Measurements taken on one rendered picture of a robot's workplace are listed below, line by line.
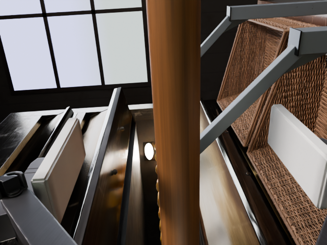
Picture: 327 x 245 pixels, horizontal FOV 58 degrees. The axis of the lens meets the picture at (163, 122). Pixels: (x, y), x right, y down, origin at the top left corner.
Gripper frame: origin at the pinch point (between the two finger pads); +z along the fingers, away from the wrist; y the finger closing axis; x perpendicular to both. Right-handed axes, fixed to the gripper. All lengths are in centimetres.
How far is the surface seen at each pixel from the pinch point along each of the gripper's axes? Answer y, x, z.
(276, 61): 21.0, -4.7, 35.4
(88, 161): -32, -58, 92
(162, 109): -0.9, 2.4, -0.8
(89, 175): -24, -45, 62
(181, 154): 0.1, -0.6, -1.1
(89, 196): -22, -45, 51
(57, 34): -94, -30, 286
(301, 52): 24.6, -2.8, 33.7
